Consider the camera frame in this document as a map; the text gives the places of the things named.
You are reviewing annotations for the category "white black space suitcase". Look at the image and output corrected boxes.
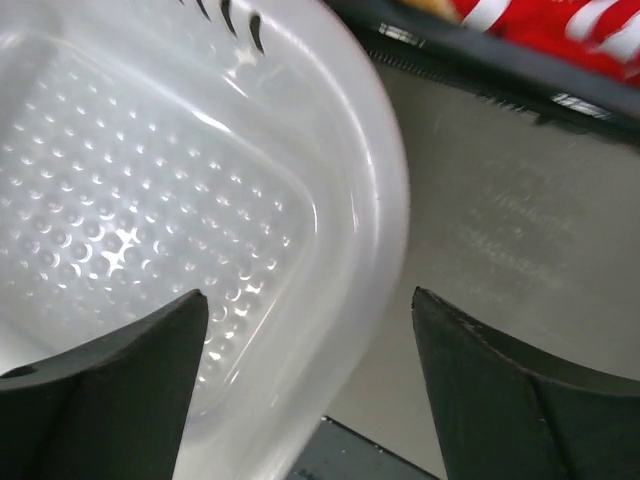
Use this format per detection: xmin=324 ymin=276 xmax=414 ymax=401
xmin=328 ymin=1 xmax=639 ymax=148

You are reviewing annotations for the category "green drawer box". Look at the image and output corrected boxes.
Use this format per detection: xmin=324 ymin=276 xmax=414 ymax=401
xmin=285 ymin=416 xmax=436 ymax=480

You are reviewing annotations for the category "white plastic basket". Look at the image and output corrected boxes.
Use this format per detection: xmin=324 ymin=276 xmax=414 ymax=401
xmin=1 ymin=1 xmax=409 ymax=479

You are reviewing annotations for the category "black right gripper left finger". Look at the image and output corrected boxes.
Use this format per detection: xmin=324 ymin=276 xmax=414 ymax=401
xmin=1 ymin=290 xmax=209 ymax=479

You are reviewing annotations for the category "red printed t-shirt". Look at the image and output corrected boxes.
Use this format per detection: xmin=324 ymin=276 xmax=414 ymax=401
xmin=452 ymin=0 xmax=639 ymax=89

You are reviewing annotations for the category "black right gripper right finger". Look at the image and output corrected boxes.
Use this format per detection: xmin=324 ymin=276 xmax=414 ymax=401
xmin=412 ymin=288 xmax=639 ymax=479

